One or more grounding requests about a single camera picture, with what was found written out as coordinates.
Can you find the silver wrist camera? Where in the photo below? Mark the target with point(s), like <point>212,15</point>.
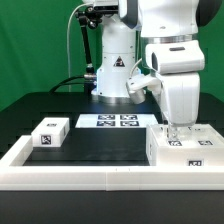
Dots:
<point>135,86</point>

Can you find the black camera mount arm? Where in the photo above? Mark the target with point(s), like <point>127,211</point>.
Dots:
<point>89,18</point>

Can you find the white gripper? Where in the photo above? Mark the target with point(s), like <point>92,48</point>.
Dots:
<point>176,65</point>

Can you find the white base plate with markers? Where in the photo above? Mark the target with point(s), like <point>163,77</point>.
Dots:
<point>115,120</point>

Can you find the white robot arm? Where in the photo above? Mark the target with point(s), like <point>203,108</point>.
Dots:
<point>168,30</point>

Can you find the white cabinet top block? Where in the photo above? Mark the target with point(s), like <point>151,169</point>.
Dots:
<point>50,132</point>

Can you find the white cabinet door panel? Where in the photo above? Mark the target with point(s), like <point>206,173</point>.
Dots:
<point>204,135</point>
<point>157,137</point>

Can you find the white U-shaped fence frame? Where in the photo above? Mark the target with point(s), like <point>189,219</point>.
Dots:
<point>16,175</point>

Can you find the white cabinet body box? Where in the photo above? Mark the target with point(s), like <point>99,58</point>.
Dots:
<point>188,155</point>

